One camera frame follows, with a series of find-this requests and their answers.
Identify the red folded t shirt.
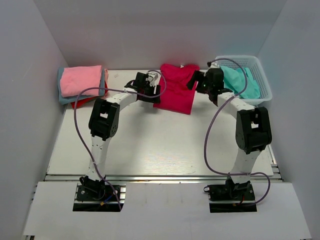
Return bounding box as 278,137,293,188
70,81,108,109

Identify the crimson red t shirt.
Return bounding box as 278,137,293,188
153,63,200,115

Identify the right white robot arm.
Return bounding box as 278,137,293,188
186,67,272,200

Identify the grey-blue folded t shirt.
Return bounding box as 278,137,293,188
57,67,105,105

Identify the teal crumpled t shirt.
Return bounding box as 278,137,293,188
220,65,261,99

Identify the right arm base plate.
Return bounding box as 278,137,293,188
203,179,257,213

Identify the aluminium table edge rail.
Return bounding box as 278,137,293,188
43,173,283,185

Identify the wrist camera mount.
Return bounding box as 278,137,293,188
146,71,159,87
207,60,221,71

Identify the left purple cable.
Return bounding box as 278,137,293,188
73,69,168,212

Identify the pink folded t shirt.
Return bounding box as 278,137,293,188
60,65,103,98

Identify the purple cable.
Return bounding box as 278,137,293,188
204,58,271,207
73,69,168,212

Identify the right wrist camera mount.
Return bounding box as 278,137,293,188
207,60,221,71

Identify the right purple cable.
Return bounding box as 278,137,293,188
204,58,271,207

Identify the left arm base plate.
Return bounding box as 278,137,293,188
72,176,126,213

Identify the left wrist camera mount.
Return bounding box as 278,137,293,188
146,71,159,87

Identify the white plastic basket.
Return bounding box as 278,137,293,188
216,55,273,106

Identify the peach folded t shirt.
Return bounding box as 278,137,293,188
104,68,109,83

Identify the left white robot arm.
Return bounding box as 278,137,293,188
84,70,161,200

